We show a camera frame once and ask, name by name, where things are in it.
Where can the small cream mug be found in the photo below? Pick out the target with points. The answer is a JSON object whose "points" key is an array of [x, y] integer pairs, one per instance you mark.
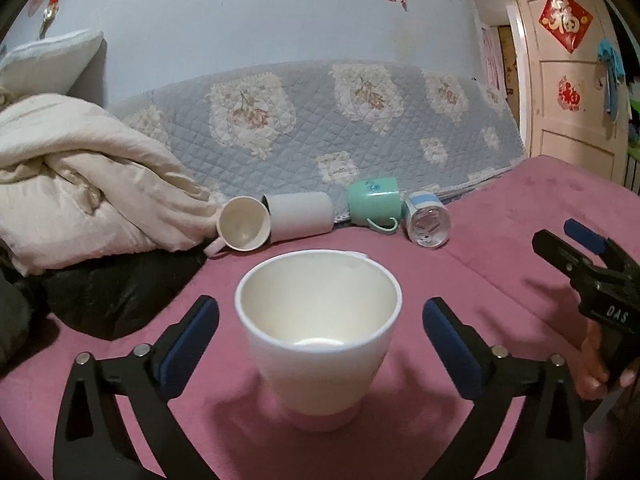
{"points": [[242, 227]]}

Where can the large white cup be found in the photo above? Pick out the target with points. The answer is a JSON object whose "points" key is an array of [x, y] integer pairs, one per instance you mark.
{"points": [[320, 340]]}

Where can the clear cup with blue label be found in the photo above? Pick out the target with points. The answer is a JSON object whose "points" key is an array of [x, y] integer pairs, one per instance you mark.
{"points": [[426, 220]]}

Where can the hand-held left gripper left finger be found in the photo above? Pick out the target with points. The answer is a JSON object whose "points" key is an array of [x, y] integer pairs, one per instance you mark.
{"points": [[187, 350]]}

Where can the green mug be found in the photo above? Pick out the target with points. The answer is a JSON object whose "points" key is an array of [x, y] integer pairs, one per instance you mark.
{"points": [[374, 202]]}

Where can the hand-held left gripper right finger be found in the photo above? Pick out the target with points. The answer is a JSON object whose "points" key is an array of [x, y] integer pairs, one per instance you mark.
{"points": [[450, 350]]}

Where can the grey quilted floral blanket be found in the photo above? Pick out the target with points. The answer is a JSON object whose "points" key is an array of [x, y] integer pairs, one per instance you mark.
{"points": [[325, 130]]}

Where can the pink bed sheet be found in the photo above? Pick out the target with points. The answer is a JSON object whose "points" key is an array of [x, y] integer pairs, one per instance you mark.
{"points": [[500, 285]]}

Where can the person's right hand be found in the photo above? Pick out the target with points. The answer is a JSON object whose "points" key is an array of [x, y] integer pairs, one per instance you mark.
{"points": [[590, 365]]}

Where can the cream panelled door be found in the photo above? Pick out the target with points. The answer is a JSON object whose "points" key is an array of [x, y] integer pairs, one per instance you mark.
{"points": [[565, 75]]}

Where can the large red diamond door decoration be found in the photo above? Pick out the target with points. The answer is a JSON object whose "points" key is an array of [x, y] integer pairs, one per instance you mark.
{"points": [[565, 19]]}

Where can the small red door decoration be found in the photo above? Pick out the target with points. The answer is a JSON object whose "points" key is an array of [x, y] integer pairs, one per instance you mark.
{"points": [[570, 94]]}

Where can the cream duvet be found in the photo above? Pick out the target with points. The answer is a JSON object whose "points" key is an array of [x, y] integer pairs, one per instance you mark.
{"points": [[90, 180]]}

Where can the blue hanging cloth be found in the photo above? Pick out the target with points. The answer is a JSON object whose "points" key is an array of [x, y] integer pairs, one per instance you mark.
{"points": [[612, 72]]}

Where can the black cloth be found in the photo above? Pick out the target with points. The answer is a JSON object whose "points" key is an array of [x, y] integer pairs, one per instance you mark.
{"points": [[120, 290]]}

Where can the white pillow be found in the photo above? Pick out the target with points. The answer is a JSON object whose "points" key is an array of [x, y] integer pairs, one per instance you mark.
{"points": [[47, 62]]}

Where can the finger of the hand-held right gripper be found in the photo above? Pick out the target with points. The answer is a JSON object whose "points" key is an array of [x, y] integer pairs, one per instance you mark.
{"points": [[555, 252], [582, 235]]}

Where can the grey cylindrical cup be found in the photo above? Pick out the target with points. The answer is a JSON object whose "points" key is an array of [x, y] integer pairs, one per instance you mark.
{"points": [[300, 216]]}

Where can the pink wall paper strip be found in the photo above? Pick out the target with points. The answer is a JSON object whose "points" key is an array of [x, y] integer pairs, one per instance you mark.
{"points": [[492, 57]]}

